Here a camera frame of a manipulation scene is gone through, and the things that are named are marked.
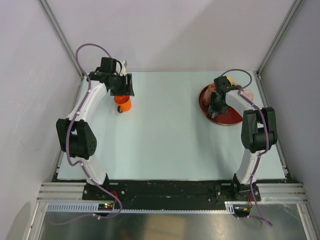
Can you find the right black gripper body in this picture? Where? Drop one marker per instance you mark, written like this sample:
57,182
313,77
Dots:
216,106

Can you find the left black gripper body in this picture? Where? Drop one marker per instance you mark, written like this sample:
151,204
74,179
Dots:
119,85

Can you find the orange mug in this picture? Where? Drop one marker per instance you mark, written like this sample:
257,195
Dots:
123,103

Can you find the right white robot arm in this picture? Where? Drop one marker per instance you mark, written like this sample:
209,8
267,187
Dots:
258,134

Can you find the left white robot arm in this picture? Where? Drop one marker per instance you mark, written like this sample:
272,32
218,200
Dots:
76,137

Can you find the pink mug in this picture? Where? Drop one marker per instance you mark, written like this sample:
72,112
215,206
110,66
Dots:
207,97

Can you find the yellow mug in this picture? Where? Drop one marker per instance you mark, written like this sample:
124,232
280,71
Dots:
231,81

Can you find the red round tray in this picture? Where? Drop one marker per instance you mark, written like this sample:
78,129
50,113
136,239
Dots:
228,119

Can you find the small pink cup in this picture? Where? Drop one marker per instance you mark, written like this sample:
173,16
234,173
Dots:
212,86

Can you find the pale pink cup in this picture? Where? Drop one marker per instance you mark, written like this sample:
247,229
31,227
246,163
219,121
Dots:
249,95

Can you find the left aluminium frame post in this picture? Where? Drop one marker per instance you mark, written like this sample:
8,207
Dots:
52,20

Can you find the aluminium frame post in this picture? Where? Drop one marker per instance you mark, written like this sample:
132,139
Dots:
52,20
287,21

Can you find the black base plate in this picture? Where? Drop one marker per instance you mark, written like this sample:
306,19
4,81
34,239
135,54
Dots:
165,195

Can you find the aluminium rail bar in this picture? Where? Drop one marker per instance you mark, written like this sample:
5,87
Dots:
283,193

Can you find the right aluminium frame post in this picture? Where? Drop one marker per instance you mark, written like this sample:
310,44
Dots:
287,21

